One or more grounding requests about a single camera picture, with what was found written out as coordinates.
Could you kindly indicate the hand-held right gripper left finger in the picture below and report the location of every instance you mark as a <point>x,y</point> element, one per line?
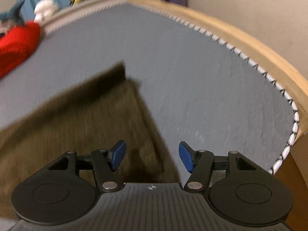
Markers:
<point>119,154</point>

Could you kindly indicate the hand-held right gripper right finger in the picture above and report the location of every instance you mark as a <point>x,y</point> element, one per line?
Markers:
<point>186,157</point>

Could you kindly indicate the grey quilted mattress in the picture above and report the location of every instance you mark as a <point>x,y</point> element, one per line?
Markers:
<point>180,77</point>

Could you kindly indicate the grey headboard ledge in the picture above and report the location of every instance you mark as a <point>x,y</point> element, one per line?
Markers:
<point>79,10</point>

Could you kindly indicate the red cloth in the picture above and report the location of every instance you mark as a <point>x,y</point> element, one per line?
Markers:
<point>16,45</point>

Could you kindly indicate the white plush toy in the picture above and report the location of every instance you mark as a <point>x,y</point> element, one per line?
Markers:
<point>44,8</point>

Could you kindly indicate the blue-grey shark plush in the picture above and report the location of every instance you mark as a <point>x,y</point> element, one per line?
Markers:
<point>13,16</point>

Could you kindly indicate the wooden bed frame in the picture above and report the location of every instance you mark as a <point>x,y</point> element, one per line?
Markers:
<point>264,53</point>

